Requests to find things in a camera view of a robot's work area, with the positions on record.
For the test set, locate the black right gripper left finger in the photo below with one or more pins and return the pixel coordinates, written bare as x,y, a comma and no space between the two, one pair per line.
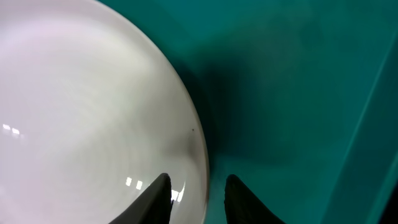
153,206

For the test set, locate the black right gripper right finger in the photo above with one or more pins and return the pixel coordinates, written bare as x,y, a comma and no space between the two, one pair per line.
243,207

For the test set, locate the pink round plate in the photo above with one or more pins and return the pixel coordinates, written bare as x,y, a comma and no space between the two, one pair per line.
92,112

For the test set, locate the teal plastic tray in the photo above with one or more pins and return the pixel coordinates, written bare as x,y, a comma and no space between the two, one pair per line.
298,98

